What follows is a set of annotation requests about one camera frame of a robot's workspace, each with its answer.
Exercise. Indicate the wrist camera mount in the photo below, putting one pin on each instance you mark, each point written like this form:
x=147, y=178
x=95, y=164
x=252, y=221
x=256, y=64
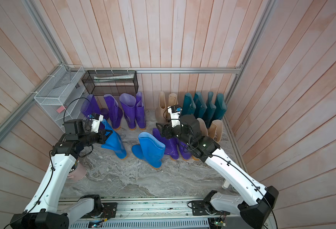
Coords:
x=96, y=120
x=174, y=112

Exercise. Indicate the black wire mesh basket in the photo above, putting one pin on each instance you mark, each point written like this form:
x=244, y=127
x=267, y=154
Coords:
x=114, y=82

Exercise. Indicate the aluminium frame rail back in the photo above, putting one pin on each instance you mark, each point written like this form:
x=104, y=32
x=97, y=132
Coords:
x=159, y=70

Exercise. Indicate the pink eraser block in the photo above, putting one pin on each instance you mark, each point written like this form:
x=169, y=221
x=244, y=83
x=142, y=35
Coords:
x=61, y=109

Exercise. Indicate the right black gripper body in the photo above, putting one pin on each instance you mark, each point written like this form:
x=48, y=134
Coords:
x=179, y=134

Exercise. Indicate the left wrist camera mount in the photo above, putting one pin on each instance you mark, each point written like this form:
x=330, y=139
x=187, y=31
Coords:
x=96, y=120

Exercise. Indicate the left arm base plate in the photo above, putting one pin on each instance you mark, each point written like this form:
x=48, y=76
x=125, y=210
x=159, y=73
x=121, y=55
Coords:
x=101, y=210

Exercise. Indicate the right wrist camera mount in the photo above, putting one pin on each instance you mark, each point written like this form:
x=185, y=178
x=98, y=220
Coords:
x=174, y=112

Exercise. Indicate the pink pencil cup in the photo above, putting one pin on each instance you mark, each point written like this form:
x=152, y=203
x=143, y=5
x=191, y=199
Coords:
x=77, y=172

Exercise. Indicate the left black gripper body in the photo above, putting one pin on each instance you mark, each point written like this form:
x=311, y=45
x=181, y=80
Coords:
x=92, y=137

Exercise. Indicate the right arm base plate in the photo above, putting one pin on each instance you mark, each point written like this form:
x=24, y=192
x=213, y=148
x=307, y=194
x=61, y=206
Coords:
x=204, y=208

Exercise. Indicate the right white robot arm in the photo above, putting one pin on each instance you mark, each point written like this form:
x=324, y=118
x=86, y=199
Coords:
x=254, y=203

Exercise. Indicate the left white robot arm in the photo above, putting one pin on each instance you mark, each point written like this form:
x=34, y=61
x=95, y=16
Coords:
x=42, y=211

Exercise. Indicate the white wire mesh shelf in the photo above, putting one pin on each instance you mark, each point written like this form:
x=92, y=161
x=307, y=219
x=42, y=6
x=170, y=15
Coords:
x=62, y=88

